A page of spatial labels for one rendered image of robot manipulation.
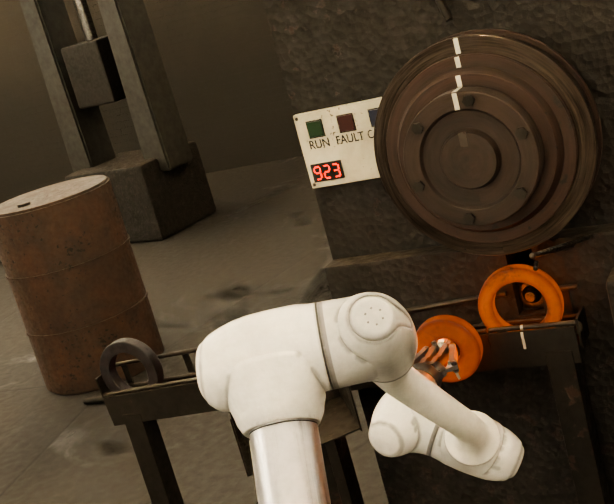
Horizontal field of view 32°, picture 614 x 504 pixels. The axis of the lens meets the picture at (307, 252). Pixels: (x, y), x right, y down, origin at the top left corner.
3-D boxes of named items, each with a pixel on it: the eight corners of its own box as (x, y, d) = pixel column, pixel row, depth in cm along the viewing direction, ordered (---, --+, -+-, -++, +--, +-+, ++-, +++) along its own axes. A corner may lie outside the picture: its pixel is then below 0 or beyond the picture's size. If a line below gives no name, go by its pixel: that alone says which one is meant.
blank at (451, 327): (403, 326, 241) (399, 332, 238) (464, 304, 233) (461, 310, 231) (434, 384, 244) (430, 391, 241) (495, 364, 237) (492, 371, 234)
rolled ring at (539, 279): (562, 270, 227) (565, 265, 230) (476, 265, 233) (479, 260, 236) (562, 350, 233) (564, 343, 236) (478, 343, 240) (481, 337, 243)
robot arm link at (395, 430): (380, 412, 219) (441, 436, 216) (354, 454, 206) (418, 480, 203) (391, 369, 214) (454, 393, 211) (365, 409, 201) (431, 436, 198)
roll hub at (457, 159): (427, 227, 229) (396, 100, 222) (557, 209, 217) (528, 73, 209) (419, 235, 225) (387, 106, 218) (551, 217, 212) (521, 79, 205)
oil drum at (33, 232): (92, 347, 554) (36, 182, 531) (188, 337, 527) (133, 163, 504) (20, 400, 504) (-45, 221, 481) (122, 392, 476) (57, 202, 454)
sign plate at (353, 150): (315, 186, 259) (295, 114, 254) (415, 169, 247) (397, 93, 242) (311, 189, 257) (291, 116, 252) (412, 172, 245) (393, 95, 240)
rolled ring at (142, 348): (142, 336, 279) (149, 331, 282) (88, 347, 288) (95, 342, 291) (168, 400, 283) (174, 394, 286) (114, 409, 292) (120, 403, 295)
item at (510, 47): (411, 257, 245) (360, 55, 233) (621, 230, 223) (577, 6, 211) (402, 267, 239) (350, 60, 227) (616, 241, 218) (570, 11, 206)
